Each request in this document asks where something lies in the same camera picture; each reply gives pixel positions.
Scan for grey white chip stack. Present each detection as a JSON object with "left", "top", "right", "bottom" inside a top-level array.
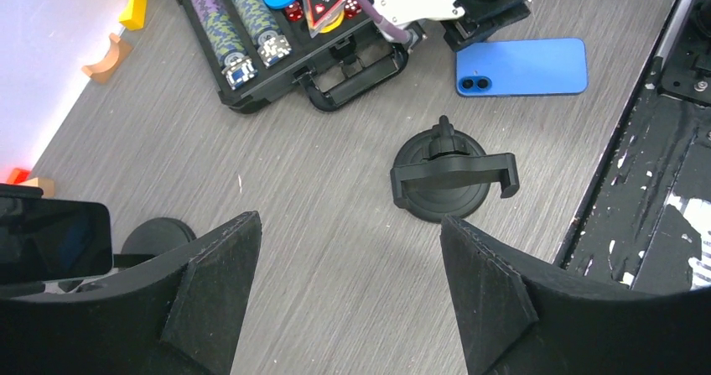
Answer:
[{"left": 257, "top": 35, "right": 292, "bottom": 68}]

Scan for tan wooden block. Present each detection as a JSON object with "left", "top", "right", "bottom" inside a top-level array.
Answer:
[{"left": 20, "top": 177, "right": 55, "bottom": 198}]

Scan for blue white chip stack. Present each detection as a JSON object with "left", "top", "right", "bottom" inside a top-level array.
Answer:
[{"left": 222, "top": 53, "right": 257, "bottom": 90}]

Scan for orange wooden block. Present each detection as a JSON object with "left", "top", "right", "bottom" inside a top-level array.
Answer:
[{"left": 5, "top": 168, "right": 30, "bottom": 185}]

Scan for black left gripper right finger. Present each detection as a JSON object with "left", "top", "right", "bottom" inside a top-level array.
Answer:
[{"left": 440, "top": 216, "right": 710, "bottom": 374}]

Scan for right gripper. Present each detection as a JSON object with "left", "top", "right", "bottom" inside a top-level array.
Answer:
[{"left": 441, "top": 0, "right": 531, "bottom": 52}]

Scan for black poker chip case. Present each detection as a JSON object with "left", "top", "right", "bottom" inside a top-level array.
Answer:
[{"left": 177, "top": 0, "right": 409, "bottom": 114}]

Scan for blue smartphone face down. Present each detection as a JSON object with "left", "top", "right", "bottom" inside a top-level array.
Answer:
[{"left": 454, "top": 38, "right": 589, "bottom": 97}]

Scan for small-clamp black phone stand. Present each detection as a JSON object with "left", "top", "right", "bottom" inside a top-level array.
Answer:
[{"left": 390, "top": 115, "right": 520, "bottom": 223}]

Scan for dark green-edged smartphone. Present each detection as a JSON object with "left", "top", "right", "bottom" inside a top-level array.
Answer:
[{"left": 1, "top": 185, "right": 114, "bottom": 286}]

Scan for red die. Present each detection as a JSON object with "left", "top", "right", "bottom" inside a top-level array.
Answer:
[{"left": 284, "top": 1, "right": 304, "bottom": 22}]

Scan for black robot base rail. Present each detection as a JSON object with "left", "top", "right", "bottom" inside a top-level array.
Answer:
[{"left": 555, "top": 0, "right": 710, "bottom": 294}]

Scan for purple chip stack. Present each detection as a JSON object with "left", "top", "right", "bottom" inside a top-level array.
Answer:
[{"left": 190, "top": 0, "right": 247, "bottom": 68}]

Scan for brown wooden arch block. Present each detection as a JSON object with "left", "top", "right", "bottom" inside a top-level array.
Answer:
[{"left": 81, "top": 33, "right": 132, "bottom": 84}]

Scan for green chip stack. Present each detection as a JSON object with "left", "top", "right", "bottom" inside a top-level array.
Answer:
[{"left": 231, "top": 0, "right": 281, "bottom": 48}]

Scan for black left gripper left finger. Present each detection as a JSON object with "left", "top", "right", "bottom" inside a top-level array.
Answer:
[{"left": 1, "top": 211, "right": 262, "bottom": 374}]

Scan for red all-in triangle lower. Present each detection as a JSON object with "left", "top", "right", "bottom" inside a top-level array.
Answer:
[{"left": 302, "top": 0, "right": 348, "bottom": 38}]

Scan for yellow wooden block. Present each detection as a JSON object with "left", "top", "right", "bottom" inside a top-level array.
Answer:
[{"left": 118, "top": 0, "right": 148, "bottom": 31}]

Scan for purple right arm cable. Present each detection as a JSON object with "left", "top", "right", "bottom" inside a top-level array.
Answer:
[{"left": 340, "top": 0, "right": 415, "bottom": 44}]

